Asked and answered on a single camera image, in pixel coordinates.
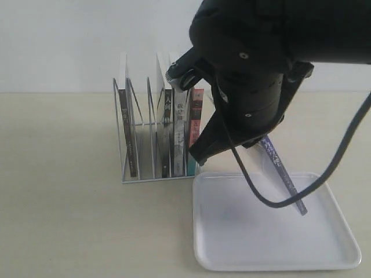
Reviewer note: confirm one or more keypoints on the red teal spine book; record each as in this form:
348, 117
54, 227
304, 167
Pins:
193, 125

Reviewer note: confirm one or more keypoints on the dark maroon spine book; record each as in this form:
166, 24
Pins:
126, 106

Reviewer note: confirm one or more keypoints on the black spine book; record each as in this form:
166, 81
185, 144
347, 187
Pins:
164, 112

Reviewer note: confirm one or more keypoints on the white square tray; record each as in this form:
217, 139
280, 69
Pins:
235, 232

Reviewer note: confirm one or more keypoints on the blue moon cover book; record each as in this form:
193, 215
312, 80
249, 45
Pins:
275, 183

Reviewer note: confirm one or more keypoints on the grey spine book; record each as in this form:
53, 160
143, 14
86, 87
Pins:
179, 120

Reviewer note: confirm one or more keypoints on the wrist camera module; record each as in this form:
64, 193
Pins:
188, 70

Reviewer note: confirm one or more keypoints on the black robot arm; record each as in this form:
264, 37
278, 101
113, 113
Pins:
255, 54

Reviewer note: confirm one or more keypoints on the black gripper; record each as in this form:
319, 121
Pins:
247, 110

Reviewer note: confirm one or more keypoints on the white wire book rack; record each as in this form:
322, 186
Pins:
145, 134

